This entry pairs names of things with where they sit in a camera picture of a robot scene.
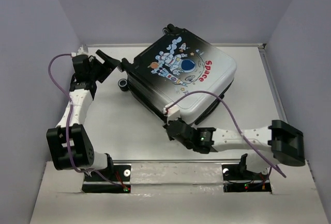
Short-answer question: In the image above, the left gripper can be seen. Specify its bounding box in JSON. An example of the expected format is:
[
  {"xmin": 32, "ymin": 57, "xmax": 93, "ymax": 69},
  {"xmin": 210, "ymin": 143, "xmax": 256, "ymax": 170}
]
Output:
[{"xmin": 89, "ymin": 50, "xmax": 121, "ymax": 83}]

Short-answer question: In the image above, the black and white suitcase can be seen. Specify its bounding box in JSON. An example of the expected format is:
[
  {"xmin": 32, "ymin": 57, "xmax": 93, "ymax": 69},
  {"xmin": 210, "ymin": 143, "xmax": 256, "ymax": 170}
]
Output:
[{"xmin": 119, "ymin": 24, "xmax": 237, "ymax": 125}]

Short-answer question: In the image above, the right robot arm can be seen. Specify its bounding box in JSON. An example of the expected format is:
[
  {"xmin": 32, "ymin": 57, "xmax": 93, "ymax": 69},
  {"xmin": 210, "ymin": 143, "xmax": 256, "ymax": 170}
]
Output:
[{"xmin": 163, "ymin": 119, "xmax": 306, "ymax": 178}]

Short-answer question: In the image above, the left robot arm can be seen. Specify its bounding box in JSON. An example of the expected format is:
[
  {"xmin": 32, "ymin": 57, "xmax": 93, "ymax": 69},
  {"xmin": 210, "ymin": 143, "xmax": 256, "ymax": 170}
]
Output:
[{"xmin": 46, "ymin": 50, "xmax": 120, "ymax": 180}]

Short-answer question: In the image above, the white cardboard front panel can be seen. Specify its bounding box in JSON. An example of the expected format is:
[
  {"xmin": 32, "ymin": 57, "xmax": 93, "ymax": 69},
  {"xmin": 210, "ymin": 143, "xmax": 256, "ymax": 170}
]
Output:
[{"xmin": 31, "ymin": 163, "xmax": 327, "ymax": 223}]

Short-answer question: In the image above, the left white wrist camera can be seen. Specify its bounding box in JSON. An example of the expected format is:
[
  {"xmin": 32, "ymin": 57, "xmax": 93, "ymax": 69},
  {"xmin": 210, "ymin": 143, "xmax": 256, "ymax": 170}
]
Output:
[{"xmin": 70, "ymin": 45, "xmax": 88, "ymax": 57}]

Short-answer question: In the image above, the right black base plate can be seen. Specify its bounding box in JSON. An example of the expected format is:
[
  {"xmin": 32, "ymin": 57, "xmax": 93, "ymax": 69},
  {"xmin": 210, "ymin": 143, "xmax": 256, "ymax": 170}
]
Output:
[{"xmin": 222, "ymin": 164, "xmax": 272, "ymax": 193}]

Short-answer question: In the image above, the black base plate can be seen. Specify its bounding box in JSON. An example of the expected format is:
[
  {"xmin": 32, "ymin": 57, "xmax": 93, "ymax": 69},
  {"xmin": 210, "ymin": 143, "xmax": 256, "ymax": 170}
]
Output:
[
  {"xmin": 222, "ymin": 164, "xmax": 272, "ymax": 193},
  {"xmin": 81, "ymin": 163, "xmax": 131, "ymax": 193}
]

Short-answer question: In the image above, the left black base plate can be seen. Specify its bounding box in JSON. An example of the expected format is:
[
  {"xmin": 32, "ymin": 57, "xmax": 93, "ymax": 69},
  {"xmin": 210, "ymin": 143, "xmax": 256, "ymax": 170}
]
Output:
[{"xmin": 81, "ymin": 163, "xmax": 131, "ymax": 193}]

